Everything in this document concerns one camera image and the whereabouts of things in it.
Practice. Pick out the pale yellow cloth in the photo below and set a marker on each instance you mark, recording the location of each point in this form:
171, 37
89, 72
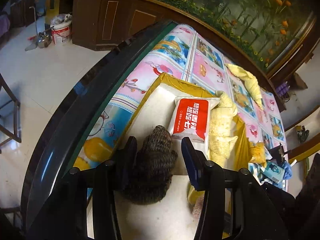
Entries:
250, 81

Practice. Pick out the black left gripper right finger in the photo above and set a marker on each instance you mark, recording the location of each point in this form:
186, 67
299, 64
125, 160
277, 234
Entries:
199, 169

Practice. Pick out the blue towel cloth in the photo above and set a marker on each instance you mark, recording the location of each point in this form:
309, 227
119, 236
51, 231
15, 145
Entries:
287, 174

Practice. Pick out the red white wet wipes pack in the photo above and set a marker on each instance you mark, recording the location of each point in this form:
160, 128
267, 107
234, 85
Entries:
191, 118

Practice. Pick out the light blue tissue pack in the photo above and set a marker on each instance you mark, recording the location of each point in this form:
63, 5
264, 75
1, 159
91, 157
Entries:
274, 172

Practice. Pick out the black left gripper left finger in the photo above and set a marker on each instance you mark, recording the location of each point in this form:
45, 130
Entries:
122, 170

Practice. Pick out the dark wooden chair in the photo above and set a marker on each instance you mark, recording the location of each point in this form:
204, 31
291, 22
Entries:
10, 114

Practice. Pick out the metal kettle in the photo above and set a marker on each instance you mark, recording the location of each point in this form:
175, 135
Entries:
41, 39

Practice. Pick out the yellow cardboard box tray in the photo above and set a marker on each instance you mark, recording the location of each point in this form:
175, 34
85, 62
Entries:
171, 217

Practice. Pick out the flower mural glass panel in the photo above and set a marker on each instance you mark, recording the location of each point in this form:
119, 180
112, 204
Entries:
263, 29

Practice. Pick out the dark wooden cabinet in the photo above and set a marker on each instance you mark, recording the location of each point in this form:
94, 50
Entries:
103, 24

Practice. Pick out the black round object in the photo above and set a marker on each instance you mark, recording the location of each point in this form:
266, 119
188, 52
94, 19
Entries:
278, 154

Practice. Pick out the rolled cream towel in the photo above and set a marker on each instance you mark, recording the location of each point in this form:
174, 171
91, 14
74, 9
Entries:
221, 142

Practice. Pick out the purple bottles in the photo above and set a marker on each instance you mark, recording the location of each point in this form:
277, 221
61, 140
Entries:
283, 89

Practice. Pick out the yellow sponge cloth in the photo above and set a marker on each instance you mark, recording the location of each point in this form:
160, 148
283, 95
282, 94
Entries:
257, 153

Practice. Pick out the white plastic bucket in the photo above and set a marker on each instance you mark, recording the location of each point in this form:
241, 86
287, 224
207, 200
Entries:
61, 28

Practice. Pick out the colourful patterned tablecloth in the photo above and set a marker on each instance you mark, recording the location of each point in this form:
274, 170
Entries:
186, 55

